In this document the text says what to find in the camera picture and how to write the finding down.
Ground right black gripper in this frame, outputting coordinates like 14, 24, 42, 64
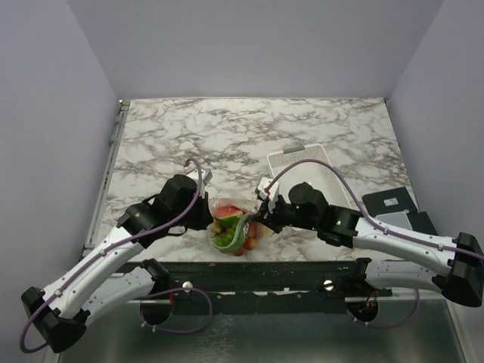
251, 192, 318, 233

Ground watermelon slice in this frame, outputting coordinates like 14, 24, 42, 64
213, 205, 244, 227

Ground red strawberry pile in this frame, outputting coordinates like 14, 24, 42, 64
234, 222, 264, 256

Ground green grape bunch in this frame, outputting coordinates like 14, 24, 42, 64
212, 231, 235, 249

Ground clear zip top bag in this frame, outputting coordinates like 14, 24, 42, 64
207, 198, 273, 255

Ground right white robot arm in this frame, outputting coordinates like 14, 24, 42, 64
256, 178, 483, 307

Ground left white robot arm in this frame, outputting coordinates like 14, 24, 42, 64
21, 170, 213, 353

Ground white plastic basket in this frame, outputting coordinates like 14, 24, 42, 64
267, 144, 351, 208

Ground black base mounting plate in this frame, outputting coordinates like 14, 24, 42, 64
120, 258, 391, 315

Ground black foam pad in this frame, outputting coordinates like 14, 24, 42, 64
362, 187, 438, 235

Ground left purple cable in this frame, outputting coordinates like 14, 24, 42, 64
19, 158, 215, 353

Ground purple cable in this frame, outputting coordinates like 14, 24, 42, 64
19, 158, 215, 353
260, 158, 484, 329

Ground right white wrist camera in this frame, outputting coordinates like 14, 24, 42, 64
255, 177, 280, 213

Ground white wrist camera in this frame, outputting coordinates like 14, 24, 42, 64
255, 177, 280, 213
185, 168, 213, 186

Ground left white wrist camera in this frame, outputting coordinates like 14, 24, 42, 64
185, 168, 213, 186

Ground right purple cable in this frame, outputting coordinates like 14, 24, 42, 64
260, 158, 484, 329

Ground aluminium rail frame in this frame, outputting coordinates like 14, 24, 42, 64
60, 98, 461, 362

